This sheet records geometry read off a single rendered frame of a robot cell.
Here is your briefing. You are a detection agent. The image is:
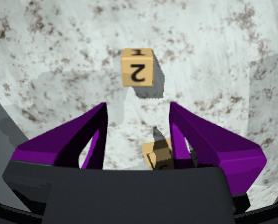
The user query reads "dark brown digit cube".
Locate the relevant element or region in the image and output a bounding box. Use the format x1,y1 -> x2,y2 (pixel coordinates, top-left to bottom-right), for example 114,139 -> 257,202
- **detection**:
121,48 -> 155,87
154,161 -> 174,170

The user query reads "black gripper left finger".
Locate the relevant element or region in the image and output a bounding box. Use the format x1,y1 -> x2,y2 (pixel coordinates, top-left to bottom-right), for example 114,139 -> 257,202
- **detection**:
10,102 -> 108,169

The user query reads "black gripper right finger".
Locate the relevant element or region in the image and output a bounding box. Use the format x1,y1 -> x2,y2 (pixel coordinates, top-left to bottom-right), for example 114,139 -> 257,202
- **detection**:
169,102 -> 267,194

